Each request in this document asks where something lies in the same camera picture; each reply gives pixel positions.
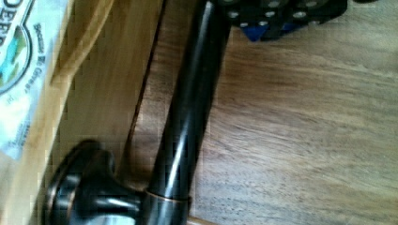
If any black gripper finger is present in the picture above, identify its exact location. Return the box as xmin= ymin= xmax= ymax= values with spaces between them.
xmin=215 ymin=0 xmax=348 ymax=42

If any wooden drawer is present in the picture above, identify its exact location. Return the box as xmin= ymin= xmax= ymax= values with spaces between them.
xmin=1 ymin=0 xmax=229 ymax=225

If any packet inside drawer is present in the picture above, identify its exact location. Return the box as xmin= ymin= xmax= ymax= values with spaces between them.
xmin=0 ymin=0 xmax=72 ymax=160

